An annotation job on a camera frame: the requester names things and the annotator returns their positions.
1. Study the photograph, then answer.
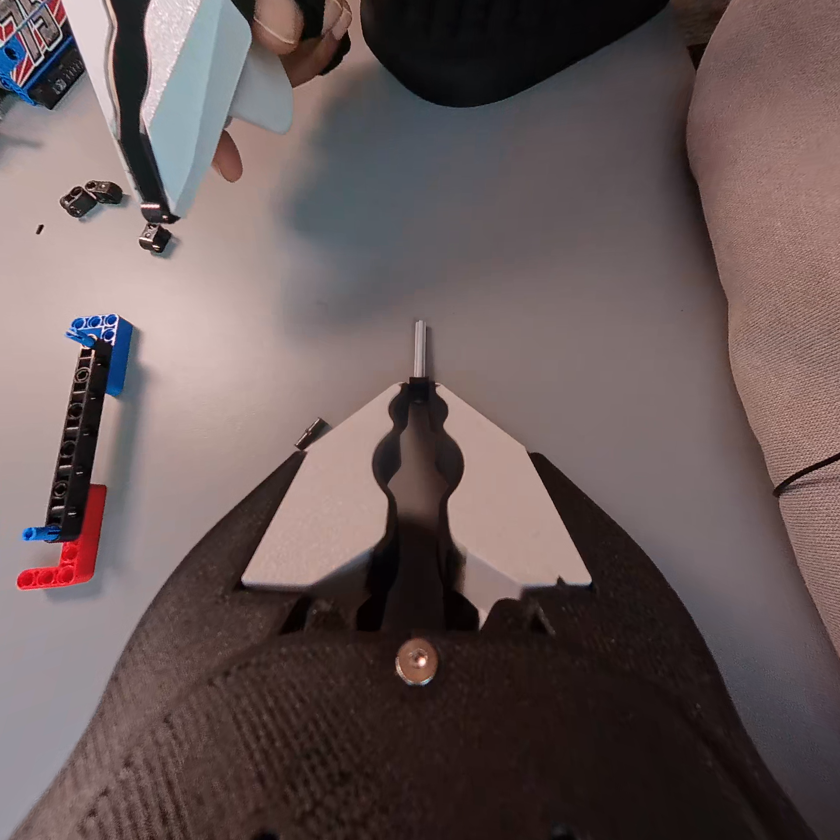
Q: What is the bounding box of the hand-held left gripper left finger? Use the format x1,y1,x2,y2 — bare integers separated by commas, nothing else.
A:
240,382,411,589

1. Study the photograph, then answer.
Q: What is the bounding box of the person's right hand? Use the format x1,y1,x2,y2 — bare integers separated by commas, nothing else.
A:
211,0,361,185

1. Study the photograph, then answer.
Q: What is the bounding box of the blue white lego race car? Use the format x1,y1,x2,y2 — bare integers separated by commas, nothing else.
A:
0,0,86,126

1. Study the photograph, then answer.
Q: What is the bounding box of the person's beige sweatshirt torso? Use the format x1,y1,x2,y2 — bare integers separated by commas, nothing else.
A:
686,0,840,657

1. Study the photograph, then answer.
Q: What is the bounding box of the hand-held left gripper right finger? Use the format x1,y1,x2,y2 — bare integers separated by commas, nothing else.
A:
428,382,595,627

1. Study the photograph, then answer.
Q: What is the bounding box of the black blue red lego beam assembly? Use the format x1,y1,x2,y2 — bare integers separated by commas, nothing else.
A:
16,314,135,592

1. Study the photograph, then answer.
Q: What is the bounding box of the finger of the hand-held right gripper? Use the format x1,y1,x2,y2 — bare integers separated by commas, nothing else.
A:
112,0,255,224
82,0,148,207

